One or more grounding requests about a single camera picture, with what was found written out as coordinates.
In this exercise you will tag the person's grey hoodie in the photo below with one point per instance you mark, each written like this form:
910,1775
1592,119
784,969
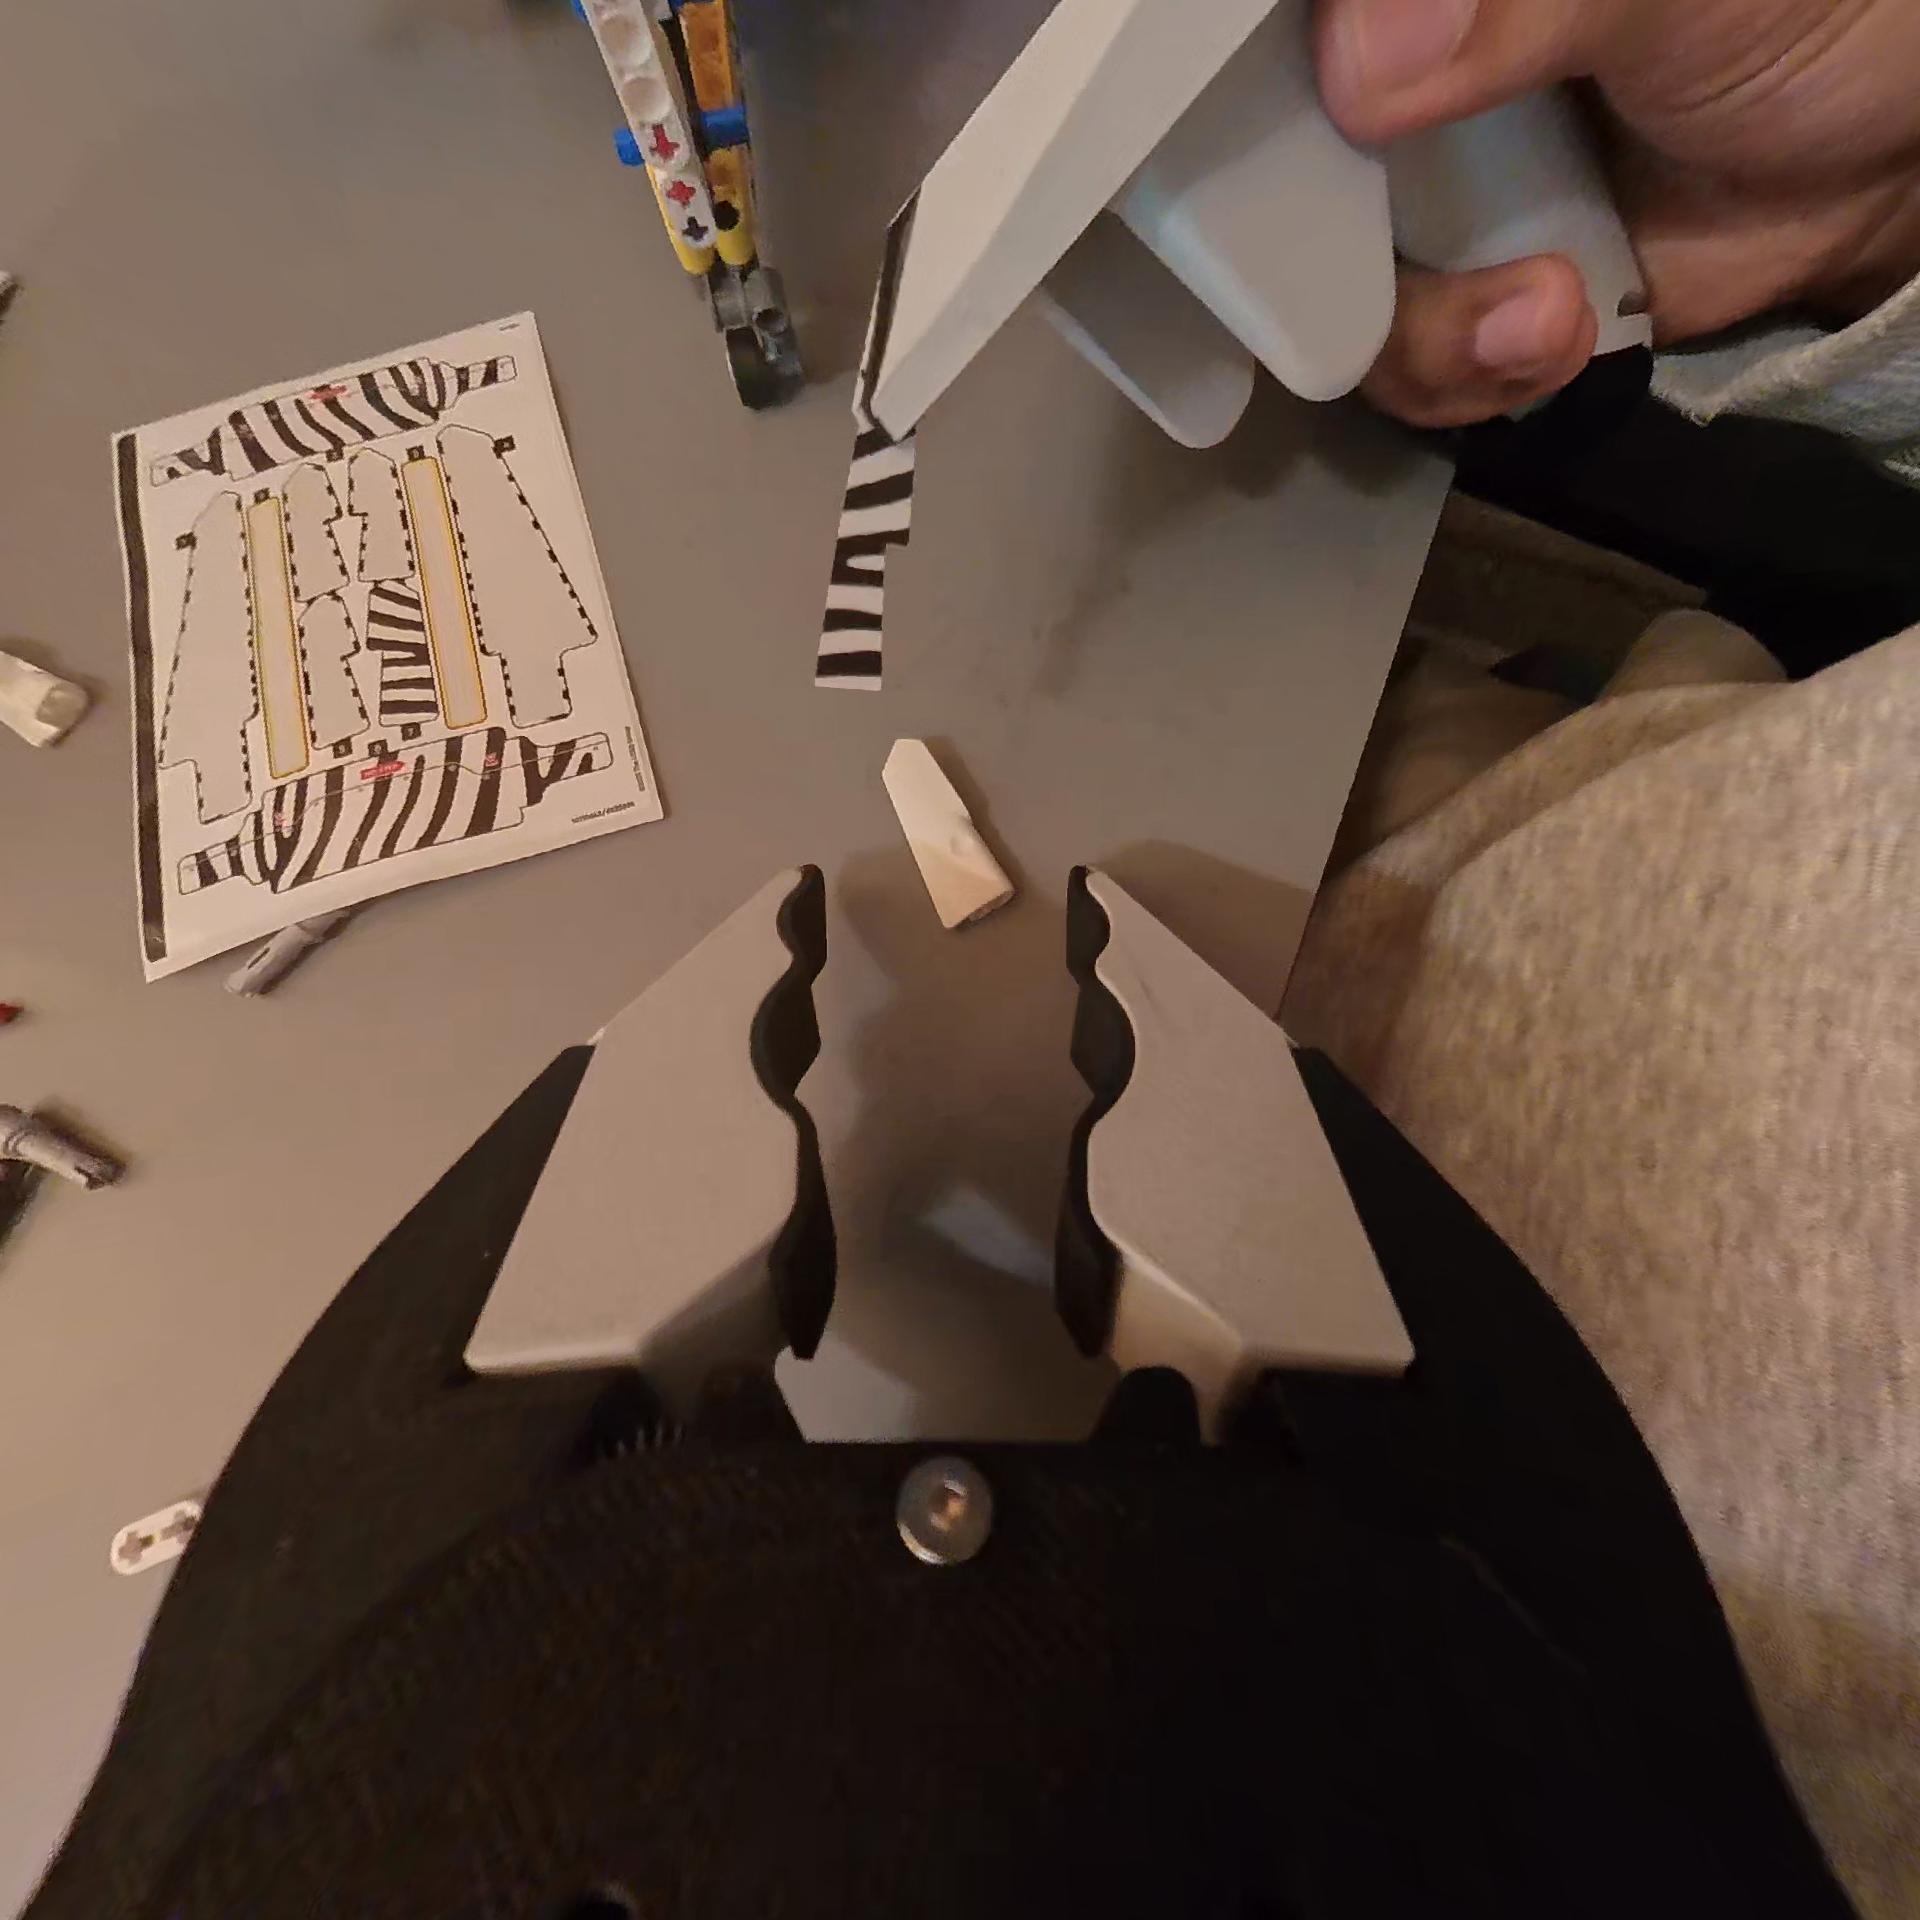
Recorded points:
1650,1201

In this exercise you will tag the person's right forearm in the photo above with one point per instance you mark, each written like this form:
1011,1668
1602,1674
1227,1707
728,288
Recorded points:
1800,376

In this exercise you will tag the zebra striped sticker strip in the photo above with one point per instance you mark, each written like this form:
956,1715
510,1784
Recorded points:
862,569

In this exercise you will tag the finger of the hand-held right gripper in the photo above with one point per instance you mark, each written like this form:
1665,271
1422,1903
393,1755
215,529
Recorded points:
1035,182
1275,225

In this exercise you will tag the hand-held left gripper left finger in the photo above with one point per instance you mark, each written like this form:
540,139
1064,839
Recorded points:
644,1201

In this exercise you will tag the person's right hand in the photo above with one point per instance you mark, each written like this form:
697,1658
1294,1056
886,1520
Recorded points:
1756,135

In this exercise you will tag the tapered white lego panel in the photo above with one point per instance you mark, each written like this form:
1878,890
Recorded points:
944,839

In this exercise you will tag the zebra striped sticker sheet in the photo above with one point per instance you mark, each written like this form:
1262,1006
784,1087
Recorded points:
376,628

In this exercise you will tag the grey lego pin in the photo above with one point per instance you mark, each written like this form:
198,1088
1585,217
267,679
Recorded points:
292,948

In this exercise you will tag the white lego panel with hole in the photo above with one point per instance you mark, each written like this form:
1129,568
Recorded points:
38,703

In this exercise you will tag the lego airplane model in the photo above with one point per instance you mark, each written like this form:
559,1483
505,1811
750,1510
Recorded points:
675,105

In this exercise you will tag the pile of lego pieces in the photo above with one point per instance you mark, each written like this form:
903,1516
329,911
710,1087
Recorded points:
59,1148

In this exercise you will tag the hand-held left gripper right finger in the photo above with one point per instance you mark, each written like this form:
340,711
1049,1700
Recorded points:
1243,1214

